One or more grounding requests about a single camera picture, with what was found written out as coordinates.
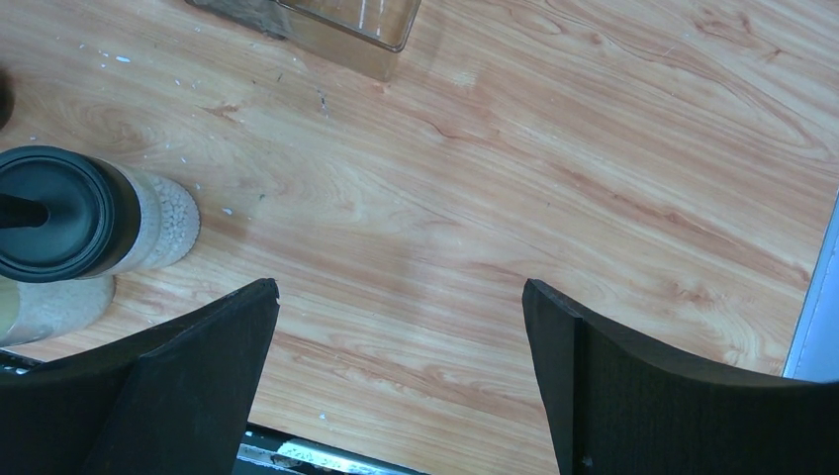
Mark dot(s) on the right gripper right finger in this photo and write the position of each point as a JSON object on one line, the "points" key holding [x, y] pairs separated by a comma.
{"points": [[619, 401]]}

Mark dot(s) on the black lid grinder jar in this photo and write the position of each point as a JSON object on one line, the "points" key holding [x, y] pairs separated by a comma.
{"points": [[66, 215]]}

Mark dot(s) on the yellow lid spice jar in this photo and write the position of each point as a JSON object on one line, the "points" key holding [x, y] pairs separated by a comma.
{"points": [[32, 312]]}

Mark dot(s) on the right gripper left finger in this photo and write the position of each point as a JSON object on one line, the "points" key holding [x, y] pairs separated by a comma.
{"points": [[246, 316]]}

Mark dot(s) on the clear plastic organizer bin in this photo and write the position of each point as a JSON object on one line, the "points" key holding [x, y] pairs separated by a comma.
{"points": [[365, 36]]}

